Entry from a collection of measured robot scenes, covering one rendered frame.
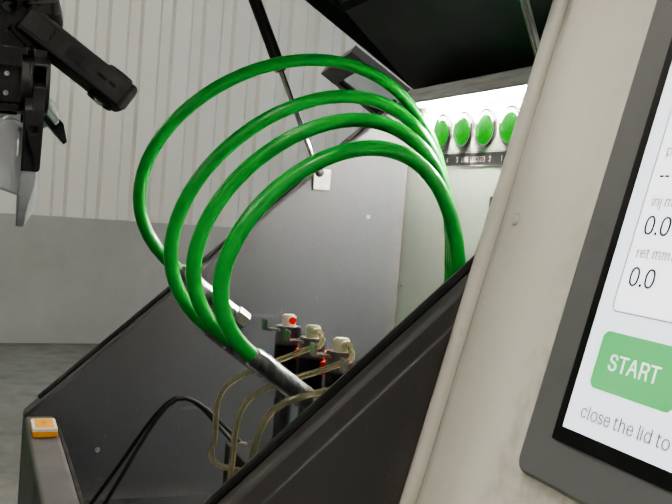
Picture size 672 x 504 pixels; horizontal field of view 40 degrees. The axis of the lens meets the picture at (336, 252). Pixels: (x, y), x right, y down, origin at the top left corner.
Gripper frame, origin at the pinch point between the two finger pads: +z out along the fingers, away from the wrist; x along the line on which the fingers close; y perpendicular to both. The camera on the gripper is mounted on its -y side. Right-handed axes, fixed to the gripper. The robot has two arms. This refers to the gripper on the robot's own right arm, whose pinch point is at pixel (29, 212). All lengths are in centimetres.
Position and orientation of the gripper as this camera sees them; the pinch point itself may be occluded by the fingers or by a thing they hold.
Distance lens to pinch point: 85.0
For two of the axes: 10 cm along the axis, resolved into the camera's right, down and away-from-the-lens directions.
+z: -0.8, 10.0, 0.5
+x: 3.6, 0.8, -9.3
